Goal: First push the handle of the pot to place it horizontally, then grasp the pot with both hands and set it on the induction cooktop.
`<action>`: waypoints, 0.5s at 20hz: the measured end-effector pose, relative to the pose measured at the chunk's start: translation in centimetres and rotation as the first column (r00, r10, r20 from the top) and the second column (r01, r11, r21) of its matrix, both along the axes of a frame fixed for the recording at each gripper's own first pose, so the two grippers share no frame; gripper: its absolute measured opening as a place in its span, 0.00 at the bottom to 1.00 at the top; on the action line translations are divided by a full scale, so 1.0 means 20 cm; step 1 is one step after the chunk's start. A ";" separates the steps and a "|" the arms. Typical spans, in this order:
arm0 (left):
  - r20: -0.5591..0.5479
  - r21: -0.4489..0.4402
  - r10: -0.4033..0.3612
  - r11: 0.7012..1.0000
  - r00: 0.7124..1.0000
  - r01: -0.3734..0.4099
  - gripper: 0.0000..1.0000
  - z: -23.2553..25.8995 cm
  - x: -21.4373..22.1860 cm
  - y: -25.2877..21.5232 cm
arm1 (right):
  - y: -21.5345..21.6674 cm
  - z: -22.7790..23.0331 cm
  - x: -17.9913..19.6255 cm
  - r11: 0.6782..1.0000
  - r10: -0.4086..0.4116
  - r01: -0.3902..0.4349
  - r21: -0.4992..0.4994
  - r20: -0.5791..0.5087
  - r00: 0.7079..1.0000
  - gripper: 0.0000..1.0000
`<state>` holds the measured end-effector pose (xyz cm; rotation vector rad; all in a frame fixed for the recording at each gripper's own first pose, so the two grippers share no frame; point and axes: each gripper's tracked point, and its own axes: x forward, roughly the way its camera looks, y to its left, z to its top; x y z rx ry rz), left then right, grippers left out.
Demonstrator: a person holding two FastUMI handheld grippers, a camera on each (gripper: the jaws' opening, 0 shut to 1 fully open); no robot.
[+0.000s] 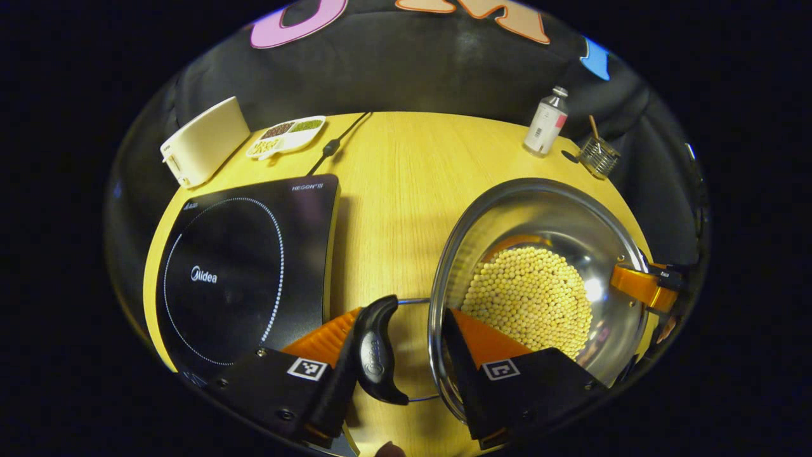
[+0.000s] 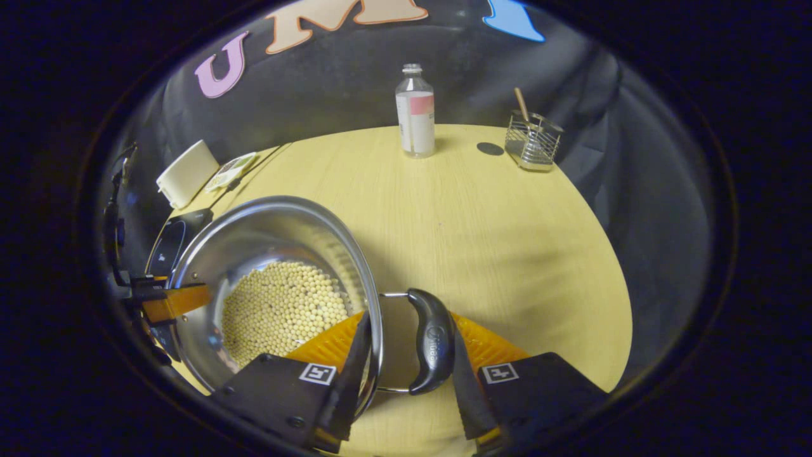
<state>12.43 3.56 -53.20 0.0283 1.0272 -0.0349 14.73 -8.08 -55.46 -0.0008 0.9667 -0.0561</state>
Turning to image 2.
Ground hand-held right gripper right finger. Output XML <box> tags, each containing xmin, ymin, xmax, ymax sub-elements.
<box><xmin>450</xmin><ymin>312</ymin><xmax>611</xmax><ymax>457</ymax></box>

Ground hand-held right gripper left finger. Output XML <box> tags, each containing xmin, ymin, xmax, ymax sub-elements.
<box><xmin>208</xmin><ymin>310</ymin><xmax>375</xmax><ymax>454</ymax></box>

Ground black induction cooktop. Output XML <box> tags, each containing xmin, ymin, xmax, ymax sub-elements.
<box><xmin>145</xmin><ymin>208</ymin><xmax>214</xmax><ymax>366</ymax></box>

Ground stainless steel pot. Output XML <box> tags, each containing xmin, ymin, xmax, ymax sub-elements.
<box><xmin>166</xmin><ymin>195</ymin><xmax>456</xmax><ymax>416</ymax></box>

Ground pile of yellow soybeans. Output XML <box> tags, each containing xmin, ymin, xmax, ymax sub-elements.
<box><xmin>221</xmin><ymin>260</ymin><xmax>351</xmax><ymax>370</ymax></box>

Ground white toaster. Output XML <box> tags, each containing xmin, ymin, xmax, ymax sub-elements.
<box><xmin>156</xmin><ymin>140</ymin><xmax>221</xmax><ymax>210</ymax></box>

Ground white divided dish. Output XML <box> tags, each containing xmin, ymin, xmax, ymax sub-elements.
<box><xmin>204</xmin><ymin>151</ymin><xmax>259</xmax><ymax>194</ymax></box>

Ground clear bottle with pink label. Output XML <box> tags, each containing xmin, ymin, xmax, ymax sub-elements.
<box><xmin>395</xmin><ymin>63</ymin><xmax>436</xmax><ymax>159</ymax></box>

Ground wire mesh holder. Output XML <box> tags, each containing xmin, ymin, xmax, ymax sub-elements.
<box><xmin>505</xmin><ymin>109</ymin><xmax>564</xmax><ymax>172</ymax></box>

